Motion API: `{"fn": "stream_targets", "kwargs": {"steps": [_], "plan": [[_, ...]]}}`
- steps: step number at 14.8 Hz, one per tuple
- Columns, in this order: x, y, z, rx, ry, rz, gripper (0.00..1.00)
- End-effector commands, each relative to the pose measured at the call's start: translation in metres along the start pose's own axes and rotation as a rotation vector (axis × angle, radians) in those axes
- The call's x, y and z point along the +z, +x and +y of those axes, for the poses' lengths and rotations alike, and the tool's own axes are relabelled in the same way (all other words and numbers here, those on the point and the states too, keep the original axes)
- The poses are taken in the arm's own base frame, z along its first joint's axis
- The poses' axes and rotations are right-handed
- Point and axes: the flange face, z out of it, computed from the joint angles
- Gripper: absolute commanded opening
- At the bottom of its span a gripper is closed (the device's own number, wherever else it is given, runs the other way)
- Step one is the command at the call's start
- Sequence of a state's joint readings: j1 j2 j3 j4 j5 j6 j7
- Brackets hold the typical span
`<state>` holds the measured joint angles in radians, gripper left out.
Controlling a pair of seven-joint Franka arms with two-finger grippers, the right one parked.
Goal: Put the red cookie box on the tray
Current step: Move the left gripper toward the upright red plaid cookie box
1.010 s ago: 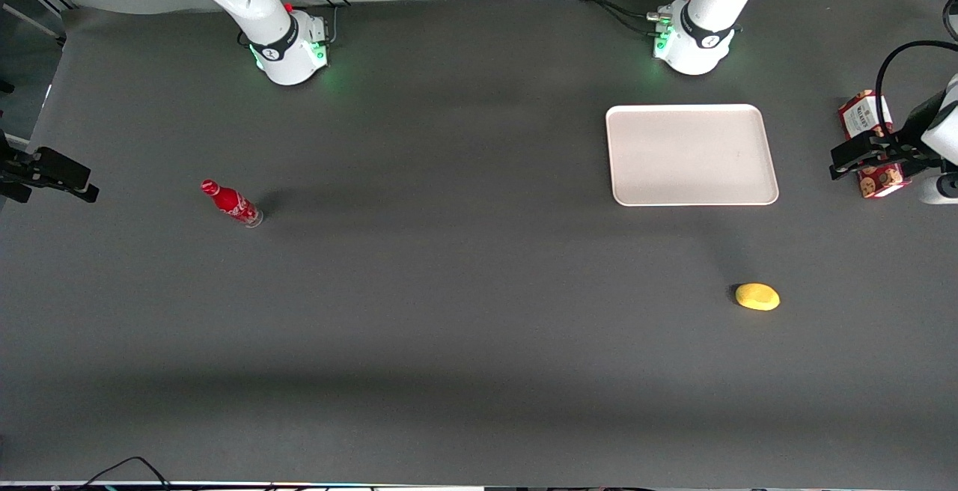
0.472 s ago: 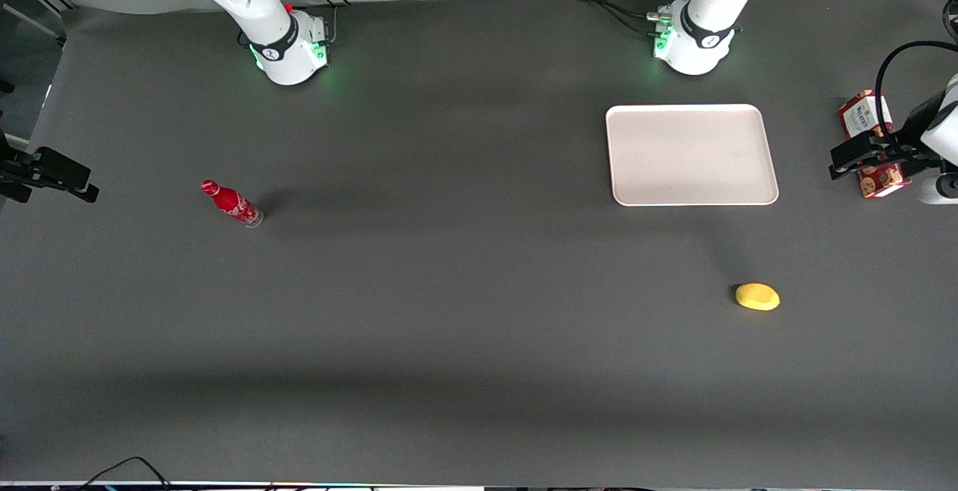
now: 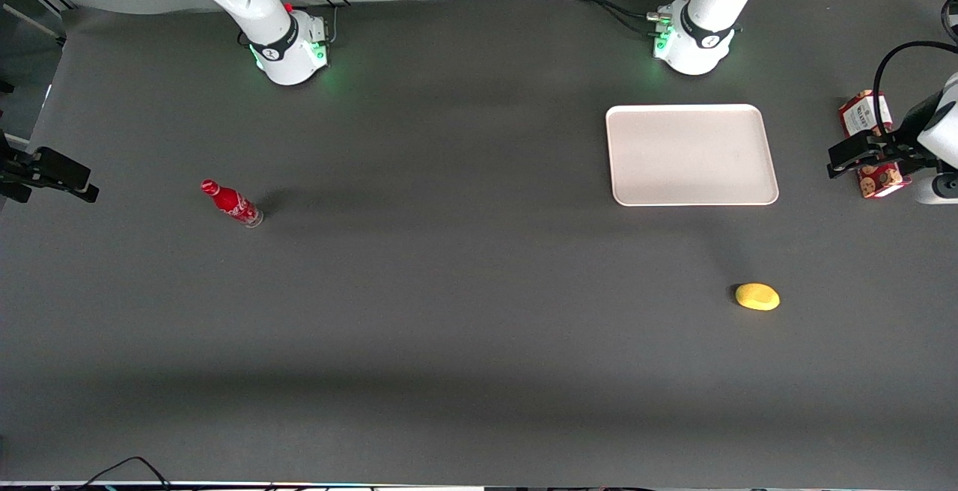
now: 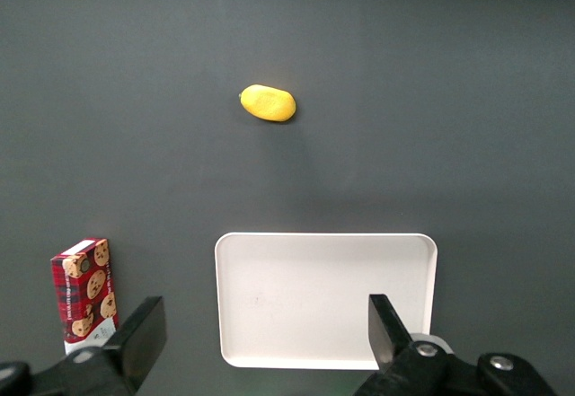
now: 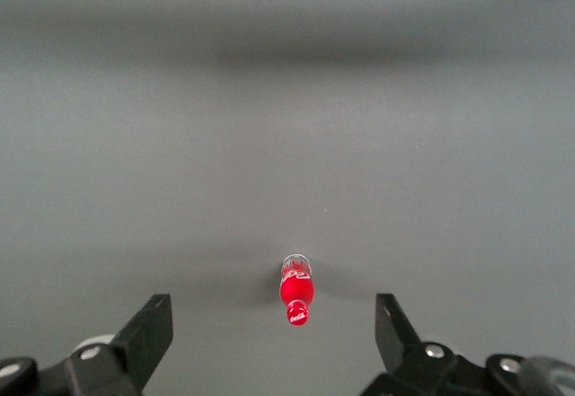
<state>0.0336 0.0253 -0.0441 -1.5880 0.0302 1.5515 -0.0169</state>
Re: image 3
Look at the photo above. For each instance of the yellow lemon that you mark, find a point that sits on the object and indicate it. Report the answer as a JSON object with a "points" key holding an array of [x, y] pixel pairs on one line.
{"points": [[757, 297]]}

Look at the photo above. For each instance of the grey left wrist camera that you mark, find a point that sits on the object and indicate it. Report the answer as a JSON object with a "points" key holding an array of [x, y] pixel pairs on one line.
{"points": [[935, 190]]}

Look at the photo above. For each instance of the red cola bottle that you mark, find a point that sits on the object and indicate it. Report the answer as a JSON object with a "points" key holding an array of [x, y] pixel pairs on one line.
{"points": [[230, 202]]}

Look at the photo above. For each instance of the red cookie box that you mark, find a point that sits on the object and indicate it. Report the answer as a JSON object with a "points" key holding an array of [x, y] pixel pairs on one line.
{"points": [[864, 113]]}

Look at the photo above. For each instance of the white rectangular tray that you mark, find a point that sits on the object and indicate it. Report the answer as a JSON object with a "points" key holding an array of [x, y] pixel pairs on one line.
{"points": [[688, 154]]}

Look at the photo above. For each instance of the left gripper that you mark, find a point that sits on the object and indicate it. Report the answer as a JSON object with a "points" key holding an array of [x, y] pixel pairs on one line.
{"points": [[907, 134]]}

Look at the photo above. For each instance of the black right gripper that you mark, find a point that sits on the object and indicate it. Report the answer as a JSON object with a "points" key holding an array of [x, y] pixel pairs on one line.
{"points": [[19, 169]]}

